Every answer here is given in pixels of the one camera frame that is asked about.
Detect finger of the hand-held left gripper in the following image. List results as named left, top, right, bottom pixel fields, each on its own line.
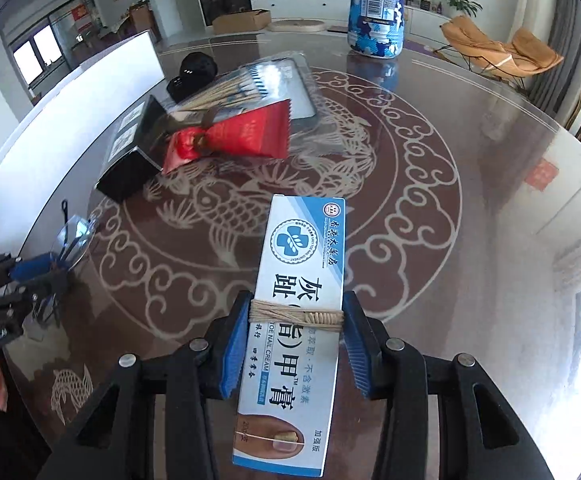
left=0, top=252, right=66, bottom=291
left=0, top=272, right=74, bottom=331

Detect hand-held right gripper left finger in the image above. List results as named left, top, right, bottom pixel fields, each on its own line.
left=35, top=290, right=254, bottom=480

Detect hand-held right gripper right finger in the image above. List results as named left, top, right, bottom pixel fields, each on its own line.
left=341, top=290, right=556, bottom=480

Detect clear rimless glasses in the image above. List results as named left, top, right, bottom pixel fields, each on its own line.
left=45, top=200, right=102, bottom=328

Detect blue white ointment box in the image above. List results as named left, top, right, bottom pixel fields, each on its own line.
left=231, top=194, right=355, bottom=477

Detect small black cloth pouch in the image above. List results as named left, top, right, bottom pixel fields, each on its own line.
left=166, top=51, right=218, bottom=102

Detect bag of wooden sticks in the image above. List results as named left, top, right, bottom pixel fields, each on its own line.
left=170, top=62, right=291, bottom=116

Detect brown patterned glass desktop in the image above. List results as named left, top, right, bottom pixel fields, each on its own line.
left=0, top=30, right=581, bottom=480

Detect black printed box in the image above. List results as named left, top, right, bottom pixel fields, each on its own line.
left=95, top=95, right=181, bottom=204

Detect red foil packet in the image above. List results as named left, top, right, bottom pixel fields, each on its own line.
left=160, top=99, right=292, bottom=175

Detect clear plastic packet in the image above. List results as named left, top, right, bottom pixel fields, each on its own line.
left=240, top=55, right=319, bottom=121

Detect brown dining chair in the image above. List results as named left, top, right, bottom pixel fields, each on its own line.
left=129, top=5, right=158, bottom=36

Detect brown cardboard box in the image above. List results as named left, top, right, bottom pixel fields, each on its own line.
left=212, top=8, right=271, bottom=36

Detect blue camouflage bottle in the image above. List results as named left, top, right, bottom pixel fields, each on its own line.
left=347, top=0, right=406, bottom=58

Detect orange lounge chair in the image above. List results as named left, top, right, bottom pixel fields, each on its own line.
left=433, top=15, right=565, bottom=86

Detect round beige floor mat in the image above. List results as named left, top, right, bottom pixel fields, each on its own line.
left=269, top=17, right=327, bottom=32

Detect white television cabinet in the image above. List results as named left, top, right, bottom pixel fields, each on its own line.
left=243, top=0, right=451, bottom=33

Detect tall-leaf potted plant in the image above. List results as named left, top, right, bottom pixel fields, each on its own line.
left=439, top=0, right=484, bottom=18

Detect grey curtain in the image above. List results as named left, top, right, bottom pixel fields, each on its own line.
left=513, top=0, right=581, bottom=116

